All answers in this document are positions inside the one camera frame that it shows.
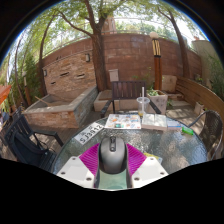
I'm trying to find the dark wicker chair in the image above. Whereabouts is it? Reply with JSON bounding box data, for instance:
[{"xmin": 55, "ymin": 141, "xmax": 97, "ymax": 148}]
[{"xmin": 188, "ymin": 109, "xmax": 224, "ymax": 161}]

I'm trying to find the clear plastic cup with straw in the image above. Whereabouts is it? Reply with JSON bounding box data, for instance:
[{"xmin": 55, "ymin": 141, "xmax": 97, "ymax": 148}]
[{"xmin": 136, "ymin": 87, "xmax": 151, "ymax": 118}]

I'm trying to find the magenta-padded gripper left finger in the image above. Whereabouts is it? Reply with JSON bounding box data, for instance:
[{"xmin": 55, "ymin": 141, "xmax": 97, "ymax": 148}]
[{"xmin": 56, "ymin": 143, "xmax": 102, "ymax": 189}]

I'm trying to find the black metal chair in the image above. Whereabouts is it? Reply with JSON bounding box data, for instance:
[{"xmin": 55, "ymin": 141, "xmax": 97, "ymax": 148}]
[{"xmin": 3, "ymin": 106, "xmax": 64, "ymax": 171}]

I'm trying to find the grey computer mouse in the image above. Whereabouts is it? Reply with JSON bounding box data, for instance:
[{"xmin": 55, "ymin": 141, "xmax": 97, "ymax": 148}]
[{"xmin": 98, "ymin": 135, "xmax": 128, "ymax": 175}]

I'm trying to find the green marker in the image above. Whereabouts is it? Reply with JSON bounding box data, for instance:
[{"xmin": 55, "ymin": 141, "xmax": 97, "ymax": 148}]
[{"xmin": 181, "ymin": 126, "xmax": 195, "ymax": 136}]

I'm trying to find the wooden lamp post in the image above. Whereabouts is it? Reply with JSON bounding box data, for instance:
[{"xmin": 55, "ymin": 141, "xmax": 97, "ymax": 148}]
[{"xmin": 148, "ymin": 31, "xmax": 163, "ymax": 91}]

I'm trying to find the curved wooden bench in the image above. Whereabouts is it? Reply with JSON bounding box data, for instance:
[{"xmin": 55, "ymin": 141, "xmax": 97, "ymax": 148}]
[{"xmin": 175, "ymin": 76, "xmax": 224, "ymax": 121}]

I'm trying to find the dark wooden slatted chair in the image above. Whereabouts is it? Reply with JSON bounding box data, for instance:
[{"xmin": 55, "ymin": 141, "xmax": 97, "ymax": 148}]
[{"xmin": 100, "ymin": 80, "xmax": 162, "ymax": 118}]

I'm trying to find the stone block step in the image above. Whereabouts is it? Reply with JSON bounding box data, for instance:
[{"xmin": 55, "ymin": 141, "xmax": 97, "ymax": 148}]
[{"xmin": 93, "ymin": 89, "xmax": 116, "ymax": 113}]

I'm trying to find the thin tree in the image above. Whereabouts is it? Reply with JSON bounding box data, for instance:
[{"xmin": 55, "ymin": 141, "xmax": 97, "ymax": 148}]
[{"xmin": 37, "ymin": 16, "xmax": 58, "ymax": 98}]

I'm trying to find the slender leaning tree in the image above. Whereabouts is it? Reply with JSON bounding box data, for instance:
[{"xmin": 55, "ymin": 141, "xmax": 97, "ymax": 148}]
[{"xmin": 156, "ymin": 6, "xmax": 191, "ymax": 79}]

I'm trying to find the white license plate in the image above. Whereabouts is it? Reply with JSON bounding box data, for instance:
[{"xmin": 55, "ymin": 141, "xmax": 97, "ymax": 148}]
[{"xmin": 73, "ymin": 122, "xmax": 105, "ymax": 145}]

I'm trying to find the white planter box with plants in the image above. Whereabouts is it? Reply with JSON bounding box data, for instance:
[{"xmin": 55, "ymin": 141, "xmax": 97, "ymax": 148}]
[{"xmin": 146, "ymin": 87, "xmax": 169, "ymax": 115}]

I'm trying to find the colourful printed sheet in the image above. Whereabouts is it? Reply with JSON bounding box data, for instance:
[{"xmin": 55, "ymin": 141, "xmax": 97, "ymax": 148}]
[{"xmin": 104, "ymin": 113, "xmax": 142, "ymax": 130}]

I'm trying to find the stone raised planter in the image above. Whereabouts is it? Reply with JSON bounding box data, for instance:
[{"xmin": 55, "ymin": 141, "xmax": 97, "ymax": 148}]
[{"xmin": 22, "ymin": 84, "xmax": 99, "ymax": 129}]

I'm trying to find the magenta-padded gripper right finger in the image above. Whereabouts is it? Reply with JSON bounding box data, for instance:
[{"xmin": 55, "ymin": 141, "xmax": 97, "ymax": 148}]
[{"xmin": 125, "ymin": 143, "xmax": 169, "ymax": 189}]

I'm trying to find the grey wall box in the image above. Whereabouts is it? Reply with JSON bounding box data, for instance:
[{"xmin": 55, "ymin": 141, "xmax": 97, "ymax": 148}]
[{"xmin": 108, "ymin": 68, "xmax": 120, "ymax": 83}]

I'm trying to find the white book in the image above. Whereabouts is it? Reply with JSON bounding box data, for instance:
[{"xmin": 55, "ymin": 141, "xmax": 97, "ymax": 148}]
[{"xmin": 141, "ymin": 113, "xmax": 168, "ymax": 132}]

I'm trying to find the large tree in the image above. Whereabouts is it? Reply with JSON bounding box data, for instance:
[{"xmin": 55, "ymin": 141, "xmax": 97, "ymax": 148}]
[{"xmin": 56, "ymin": 0, "xmax": 113, "ymax": 93}]

